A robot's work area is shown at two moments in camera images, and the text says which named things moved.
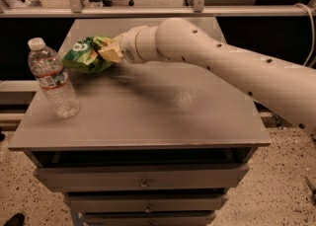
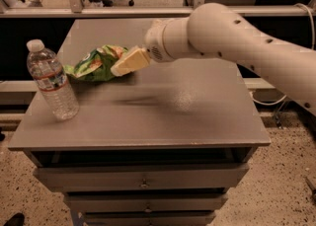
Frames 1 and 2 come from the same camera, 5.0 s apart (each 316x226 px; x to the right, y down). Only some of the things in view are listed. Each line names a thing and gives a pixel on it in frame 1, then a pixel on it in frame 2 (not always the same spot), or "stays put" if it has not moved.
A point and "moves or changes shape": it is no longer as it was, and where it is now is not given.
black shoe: x=18 y=219 stays put
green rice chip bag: x=84 y=55 moves or changes shape
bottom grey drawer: x=150 y=219 stays put
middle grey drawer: x=149 y=202 stays put
